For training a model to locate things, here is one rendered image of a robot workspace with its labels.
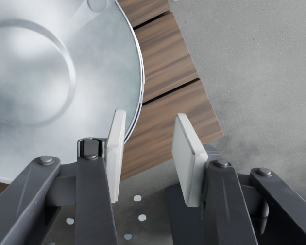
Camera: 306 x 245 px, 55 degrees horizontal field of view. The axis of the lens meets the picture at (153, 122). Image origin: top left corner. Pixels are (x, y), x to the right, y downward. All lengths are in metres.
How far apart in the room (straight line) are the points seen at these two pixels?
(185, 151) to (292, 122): 0.73
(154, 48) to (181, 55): 0.04
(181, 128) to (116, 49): 0.20
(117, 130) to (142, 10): 0.25
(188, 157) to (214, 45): 0.63
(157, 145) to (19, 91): 0.20
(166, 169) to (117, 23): 0.55
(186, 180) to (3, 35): 0.29
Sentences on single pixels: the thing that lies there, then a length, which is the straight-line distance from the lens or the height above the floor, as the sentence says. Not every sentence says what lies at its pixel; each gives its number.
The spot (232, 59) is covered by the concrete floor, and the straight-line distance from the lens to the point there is 0.78.
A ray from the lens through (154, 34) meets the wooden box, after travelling 0.40.
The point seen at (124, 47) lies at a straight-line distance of 0.36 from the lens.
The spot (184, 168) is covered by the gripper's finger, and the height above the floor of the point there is 0.60.
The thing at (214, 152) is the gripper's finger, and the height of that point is 0.60.
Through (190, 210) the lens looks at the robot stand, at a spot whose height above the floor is 0.14.
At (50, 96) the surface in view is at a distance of 0.38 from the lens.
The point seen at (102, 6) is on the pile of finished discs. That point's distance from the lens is 0.37.
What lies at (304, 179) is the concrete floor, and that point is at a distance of 0.97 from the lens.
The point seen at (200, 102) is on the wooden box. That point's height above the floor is 0.35.
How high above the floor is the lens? 0.75
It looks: 72 degrees down
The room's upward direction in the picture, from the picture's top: 173 degrees clockwise
